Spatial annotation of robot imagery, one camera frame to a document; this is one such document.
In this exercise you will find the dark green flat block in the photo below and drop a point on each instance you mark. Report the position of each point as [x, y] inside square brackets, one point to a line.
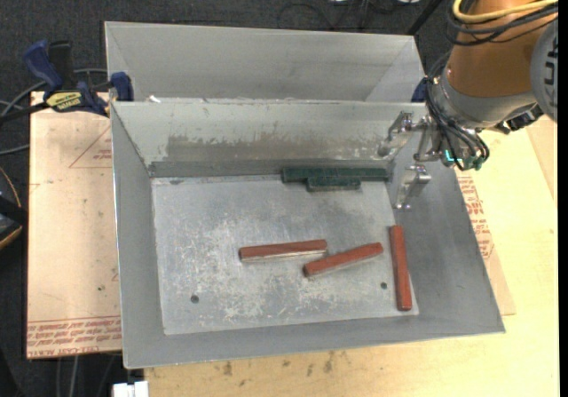
[328, 173]

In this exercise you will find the black cylinder on white bracket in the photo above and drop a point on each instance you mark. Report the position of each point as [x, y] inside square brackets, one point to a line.
[523, 119]

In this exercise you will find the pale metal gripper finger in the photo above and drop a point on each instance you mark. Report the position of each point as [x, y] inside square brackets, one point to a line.
[397, 133]
[410, 188]

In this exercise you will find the grey metal bin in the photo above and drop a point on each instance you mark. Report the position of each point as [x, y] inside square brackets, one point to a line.
[275, 231]

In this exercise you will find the red-brown flat block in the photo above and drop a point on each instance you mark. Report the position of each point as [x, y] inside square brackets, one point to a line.
[281, 250]
[344, 259]
[400, 268]

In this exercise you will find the brown cardboard board, red print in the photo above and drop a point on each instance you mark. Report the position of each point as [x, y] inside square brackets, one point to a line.
[71, 226]

